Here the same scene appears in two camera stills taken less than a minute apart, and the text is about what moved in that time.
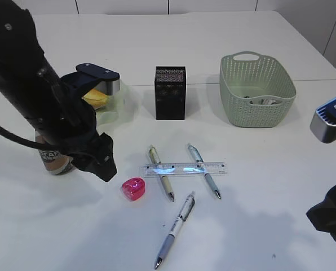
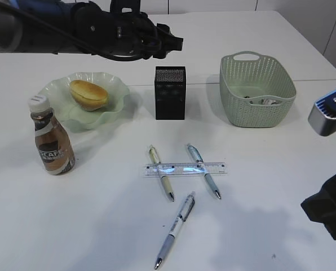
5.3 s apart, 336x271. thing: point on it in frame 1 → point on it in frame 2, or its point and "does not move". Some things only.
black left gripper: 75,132 → 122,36
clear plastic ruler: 185,168 does not move
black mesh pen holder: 169,89 does not move
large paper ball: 269,101 does not move
